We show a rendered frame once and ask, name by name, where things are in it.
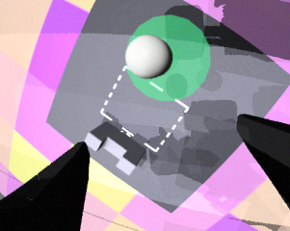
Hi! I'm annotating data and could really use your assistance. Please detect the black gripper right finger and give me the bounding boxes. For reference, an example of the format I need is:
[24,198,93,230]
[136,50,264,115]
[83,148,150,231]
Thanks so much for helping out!
[236,115,290,209]

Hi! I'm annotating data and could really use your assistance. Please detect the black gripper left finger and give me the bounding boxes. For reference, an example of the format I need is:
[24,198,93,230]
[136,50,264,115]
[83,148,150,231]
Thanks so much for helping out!
[0,141,91,231]

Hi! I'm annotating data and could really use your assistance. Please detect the grey flat mat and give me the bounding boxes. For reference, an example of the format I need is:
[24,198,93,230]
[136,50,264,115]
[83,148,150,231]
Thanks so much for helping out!
[47,0,290,212]

